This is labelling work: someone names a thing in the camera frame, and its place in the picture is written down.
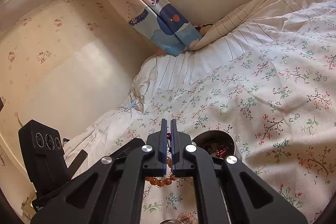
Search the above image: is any red cord charm bracelet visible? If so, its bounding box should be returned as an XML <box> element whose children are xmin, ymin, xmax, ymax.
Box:
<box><xmin>202</xmin><ymin>142</ymin><xmax>232</xmax><ymax>159</ymax></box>

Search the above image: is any amber bead bracelet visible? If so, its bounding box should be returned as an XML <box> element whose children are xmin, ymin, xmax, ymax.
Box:
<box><xmin>144</xmin><ymin>156</ymin><xmax>180</xmax><ymax>187</ymax></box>

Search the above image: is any gold bangle set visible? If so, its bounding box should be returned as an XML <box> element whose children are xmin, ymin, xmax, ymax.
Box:
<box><xmin>160</xmin><ymin>212</ymin><xmax>199</xmax><ymax>224</ymax></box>

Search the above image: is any round silver metal tin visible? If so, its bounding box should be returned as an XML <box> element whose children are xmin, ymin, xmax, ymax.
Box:
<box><xmin>192</xmin><ymin>130</ymin><xmax>236</xmax><ymax>159</ymax></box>

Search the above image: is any floral white duvet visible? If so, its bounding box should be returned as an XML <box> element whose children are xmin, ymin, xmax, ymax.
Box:
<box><xmin>64</xmin><ymin>11</ymin><xmax>335</xmax><ymax>223</ymax></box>

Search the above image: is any striped white pillow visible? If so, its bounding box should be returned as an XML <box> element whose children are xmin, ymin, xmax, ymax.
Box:
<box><xmin>123</xmin><ymin>0</ymin><xmax>335</xmax><ymax>111</ymax></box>

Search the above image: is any blue whale curtain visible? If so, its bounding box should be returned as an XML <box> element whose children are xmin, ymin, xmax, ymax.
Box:
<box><xmin>108</xmin><ymin>0</ymin><xmax>202</xmax><ymax>56</ymax></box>

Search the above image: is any black strap on bed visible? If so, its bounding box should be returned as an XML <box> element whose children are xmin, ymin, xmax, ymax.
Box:
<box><xmin>67</xmin><ymin>149</ymin><xmax>88</xmax><ymax>175</ymax></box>

